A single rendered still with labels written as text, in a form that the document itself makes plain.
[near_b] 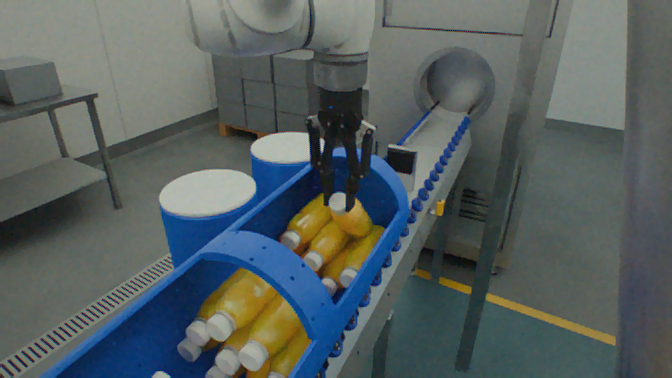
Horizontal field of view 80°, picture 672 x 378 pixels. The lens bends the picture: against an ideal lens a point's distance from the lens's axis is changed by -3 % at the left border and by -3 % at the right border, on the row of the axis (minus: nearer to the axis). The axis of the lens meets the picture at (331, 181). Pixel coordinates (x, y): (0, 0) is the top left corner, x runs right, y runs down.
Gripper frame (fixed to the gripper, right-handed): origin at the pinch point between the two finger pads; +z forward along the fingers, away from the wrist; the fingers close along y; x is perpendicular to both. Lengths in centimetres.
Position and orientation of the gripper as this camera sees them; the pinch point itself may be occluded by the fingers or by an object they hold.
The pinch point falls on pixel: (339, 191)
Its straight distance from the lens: 78.3
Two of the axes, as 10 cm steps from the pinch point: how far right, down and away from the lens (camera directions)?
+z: 0.0, 8.9, 4.6
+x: -4.4, 4.1, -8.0
